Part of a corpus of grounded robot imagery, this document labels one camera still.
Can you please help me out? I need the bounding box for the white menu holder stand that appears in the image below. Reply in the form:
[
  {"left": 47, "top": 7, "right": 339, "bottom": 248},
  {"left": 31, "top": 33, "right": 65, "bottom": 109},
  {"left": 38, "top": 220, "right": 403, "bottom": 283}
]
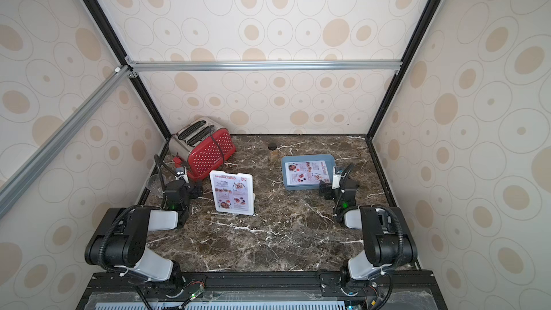
[{"left": 209, "top": 170, "right": 255, "bottom": 217}]

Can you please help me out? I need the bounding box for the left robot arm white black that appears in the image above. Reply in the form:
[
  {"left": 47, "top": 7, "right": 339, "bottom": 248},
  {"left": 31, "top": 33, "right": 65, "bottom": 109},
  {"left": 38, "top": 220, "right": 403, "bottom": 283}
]
[{"left": 84, "top": 179, "right": 203, "bottom": 285}]

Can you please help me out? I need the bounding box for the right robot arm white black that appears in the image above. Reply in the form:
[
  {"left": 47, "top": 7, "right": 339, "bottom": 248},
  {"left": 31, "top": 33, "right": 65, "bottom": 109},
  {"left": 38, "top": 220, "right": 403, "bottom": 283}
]
[{"left": 319, "top": 179, "right": 418, "bottom": 284}]

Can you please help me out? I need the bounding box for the clear plastic cup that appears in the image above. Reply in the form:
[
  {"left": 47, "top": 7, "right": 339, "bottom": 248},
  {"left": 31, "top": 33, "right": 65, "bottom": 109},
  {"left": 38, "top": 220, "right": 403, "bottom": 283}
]
[{"left": 146, "top": 174, "right": 166, "bottom": 199}]

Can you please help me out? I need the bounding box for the blue grey plastic tray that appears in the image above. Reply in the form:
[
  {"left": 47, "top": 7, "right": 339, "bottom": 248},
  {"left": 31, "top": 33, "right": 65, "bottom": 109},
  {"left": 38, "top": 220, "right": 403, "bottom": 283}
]
[{"left": 281, "top": 154, "right": 336, "bottom": 191}]

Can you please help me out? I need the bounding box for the red polka dot toaster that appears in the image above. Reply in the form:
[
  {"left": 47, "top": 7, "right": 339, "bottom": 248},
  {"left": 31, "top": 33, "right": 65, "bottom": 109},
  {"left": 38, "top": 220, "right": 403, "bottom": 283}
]
[{"left": 169, "top": 117, "right": 236, "bottom": 181}]

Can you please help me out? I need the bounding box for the left diagonal aluminium bar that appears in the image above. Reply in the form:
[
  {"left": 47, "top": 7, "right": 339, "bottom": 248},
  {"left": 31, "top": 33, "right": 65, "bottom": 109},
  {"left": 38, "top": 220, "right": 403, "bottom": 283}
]
[{"left": 1, "top": 65, "right": 131, "bottom": 217}]

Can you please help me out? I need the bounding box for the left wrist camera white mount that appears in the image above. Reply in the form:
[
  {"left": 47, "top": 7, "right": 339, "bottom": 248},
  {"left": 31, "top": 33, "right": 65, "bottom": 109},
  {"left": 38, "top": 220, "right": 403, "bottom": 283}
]
[{"left": 175, "top": 166, "right": 189, "bottom": 183}]

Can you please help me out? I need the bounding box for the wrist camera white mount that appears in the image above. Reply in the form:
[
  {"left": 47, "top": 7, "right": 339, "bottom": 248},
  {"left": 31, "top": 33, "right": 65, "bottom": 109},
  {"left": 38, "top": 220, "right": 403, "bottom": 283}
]
[
  {"left": 331, "top": 166, "right": 343, "bottom": 189},
  {"left": 175, "top": 166, "right": 189, "bottom": 183}
]

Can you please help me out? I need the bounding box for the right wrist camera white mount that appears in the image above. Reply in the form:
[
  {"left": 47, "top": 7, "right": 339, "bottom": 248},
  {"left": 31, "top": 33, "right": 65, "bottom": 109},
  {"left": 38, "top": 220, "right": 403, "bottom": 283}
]
[{"left": 331, "top": 166, "right": 343, "bottom": 189}]

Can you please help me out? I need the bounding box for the black toaster power cable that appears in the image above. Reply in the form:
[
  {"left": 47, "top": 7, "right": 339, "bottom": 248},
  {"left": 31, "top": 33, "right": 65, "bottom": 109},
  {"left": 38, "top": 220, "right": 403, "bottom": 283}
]
[{"left": 209, "top": 125, "right": 228, "bottom": 165}]

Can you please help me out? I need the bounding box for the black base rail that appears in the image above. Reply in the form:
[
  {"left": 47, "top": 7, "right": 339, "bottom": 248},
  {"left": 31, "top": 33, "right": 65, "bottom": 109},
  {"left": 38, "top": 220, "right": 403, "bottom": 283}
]
[{"left": 77, "top": 271, "right": 447, "bottom": 309}]

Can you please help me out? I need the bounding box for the horizontal aluminium frame bar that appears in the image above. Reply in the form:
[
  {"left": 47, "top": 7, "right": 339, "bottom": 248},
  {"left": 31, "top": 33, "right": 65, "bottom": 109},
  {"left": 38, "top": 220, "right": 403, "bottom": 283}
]
[{"left": 130, "top": 60, "right": 402, "bottom": 72}]

